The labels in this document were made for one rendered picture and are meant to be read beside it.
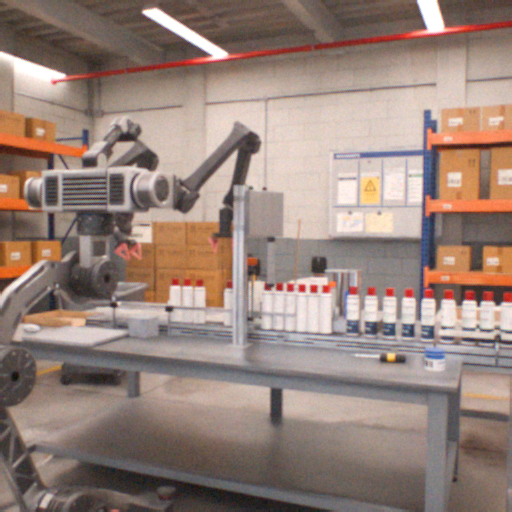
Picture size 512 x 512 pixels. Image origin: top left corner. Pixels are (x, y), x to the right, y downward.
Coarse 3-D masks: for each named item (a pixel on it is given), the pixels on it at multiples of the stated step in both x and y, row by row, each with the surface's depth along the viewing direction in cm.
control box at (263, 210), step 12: (252, 192) 232; (264, 192) 235; (276, 192) 239; (252, 204) 232; (264, 204) 236; (276, 204) 239; (252, 216) 233; (264, 216) 236; (276, 216) 239; (252, 228) 233; (264, 228) 236; (276, 228) 240
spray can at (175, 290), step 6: (174, 282) 266; (174, 288) 265; (180, 288) 267; (174, 294) 265; (180, 294) 267; (174, 300) 265; (180, 300) 267; (174, 312) 266; (180, 312) 267; (174, 318) 266; (180, 318) 267
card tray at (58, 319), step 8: (48, 312) 302; (56, 312) 307; (64, 312) 309; (72, 312) 307; (80, 312) 305; (88, 312) 302; (32, 320) 284; (40, 320) 282; (48, 320) 280; (56, 320) 279; (64, 320) 277; (72, 320) 275; (80, 320) 298
